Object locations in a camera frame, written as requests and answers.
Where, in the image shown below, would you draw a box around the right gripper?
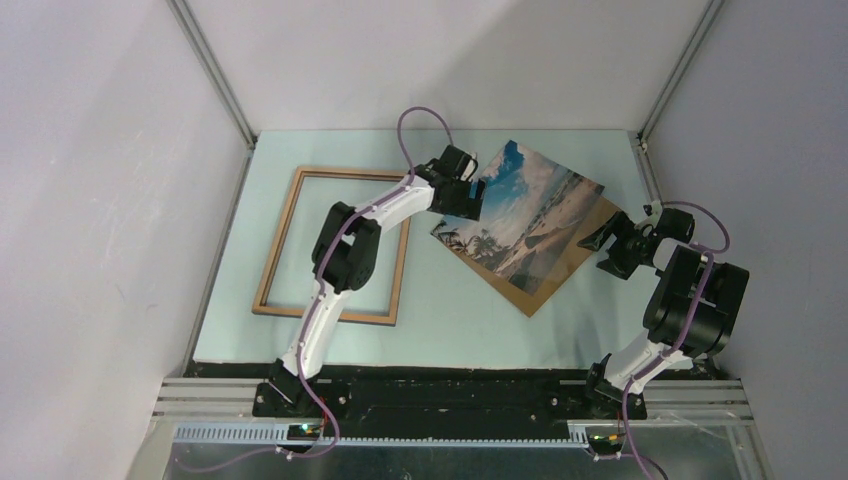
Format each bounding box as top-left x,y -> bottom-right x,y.
577,211 -> 647,280

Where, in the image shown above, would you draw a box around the beach photo print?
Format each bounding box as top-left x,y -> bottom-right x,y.
431,140 -> 605,285

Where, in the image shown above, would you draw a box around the wooden picture frame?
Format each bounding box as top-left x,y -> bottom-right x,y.
251,166 -> 425,327

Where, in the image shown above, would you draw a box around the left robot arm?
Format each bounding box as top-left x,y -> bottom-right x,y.
268,145 -> 486,417

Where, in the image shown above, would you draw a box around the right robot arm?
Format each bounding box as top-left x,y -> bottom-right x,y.
578,201 -> 750,418

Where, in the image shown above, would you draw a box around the brown backing board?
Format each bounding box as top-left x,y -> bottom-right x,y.
455,197 -> 620,317

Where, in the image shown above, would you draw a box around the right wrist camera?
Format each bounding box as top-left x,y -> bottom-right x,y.
643,200 -> 663,225

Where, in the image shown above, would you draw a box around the aluminium base frame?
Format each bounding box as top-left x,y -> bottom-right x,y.
129,367 -> 773,479

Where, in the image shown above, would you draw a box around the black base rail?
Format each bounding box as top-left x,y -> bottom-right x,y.
185,360 -> 657,442

